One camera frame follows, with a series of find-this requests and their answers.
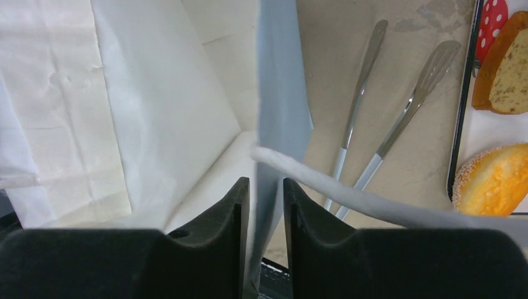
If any light blue paper bag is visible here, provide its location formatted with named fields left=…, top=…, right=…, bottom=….
left=1, top=1, right=527, bottom=298

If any white strawberry tray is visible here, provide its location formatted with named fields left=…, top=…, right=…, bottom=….
left=446, top=1, right=527, bottom=199

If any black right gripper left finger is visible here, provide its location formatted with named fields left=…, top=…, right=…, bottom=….
left=1, top=178, right=250, bottom=298

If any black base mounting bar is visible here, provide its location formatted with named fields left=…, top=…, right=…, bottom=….
left=258, top=258, right=293, bottom=299

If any orange fake pastry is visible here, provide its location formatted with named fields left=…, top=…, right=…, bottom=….
left=452, top=143, right=527, bottom=217

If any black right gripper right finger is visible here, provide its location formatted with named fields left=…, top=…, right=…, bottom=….
left=283, top=179, right=527, bottom=298

